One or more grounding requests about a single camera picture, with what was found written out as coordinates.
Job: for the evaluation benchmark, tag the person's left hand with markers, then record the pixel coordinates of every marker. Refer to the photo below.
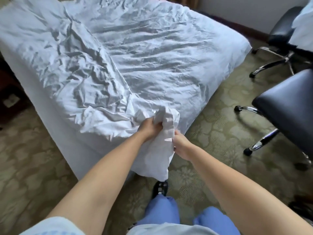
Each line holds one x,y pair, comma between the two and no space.
149,128

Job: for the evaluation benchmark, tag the person's right hand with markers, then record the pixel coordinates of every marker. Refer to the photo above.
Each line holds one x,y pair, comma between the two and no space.
182,146

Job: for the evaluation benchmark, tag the black office chair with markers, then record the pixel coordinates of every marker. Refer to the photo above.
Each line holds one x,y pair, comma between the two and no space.
288,107
281,34

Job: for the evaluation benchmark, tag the white shirt sleeve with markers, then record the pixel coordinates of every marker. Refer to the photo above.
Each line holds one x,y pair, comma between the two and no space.
49,226

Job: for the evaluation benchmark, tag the wooden nightstand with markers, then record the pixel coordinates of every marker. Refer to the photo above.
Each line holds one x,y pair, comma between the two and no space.
9,115

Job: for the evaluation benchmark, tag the person's black shoe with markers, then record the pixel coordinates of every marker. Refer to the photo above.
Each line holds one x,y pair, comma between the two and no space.
160,188

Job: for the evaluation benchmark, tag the person's right forearm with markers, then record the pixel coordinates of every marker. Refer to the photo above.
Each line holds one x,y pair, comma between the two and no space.
244,193

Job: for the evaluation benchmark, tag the white bed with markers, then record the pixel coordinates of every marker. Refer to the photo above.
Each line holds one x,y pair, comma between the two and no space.
49,134

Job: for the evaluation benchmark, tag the white bedding bundle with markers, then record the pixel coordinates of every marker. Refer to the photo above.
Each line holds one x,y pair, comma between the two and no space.
304,24

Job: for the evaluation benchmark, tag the white duvet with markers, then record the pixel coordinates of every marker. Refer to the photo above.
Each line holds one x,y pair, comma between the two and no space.
134,46

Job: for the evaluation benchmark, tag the person's left forearm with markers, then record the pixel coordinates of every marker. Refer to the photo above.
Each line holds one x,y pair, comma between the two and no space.
97,188

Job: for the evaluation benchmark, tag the white slipper packet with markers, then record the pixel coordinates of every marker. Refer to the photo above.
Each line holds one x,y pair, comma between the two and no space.
11,100

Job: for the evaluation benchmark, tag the person's blue jeans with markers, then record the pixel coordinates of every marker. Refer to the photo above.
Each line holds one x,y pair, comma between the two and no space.
166,210

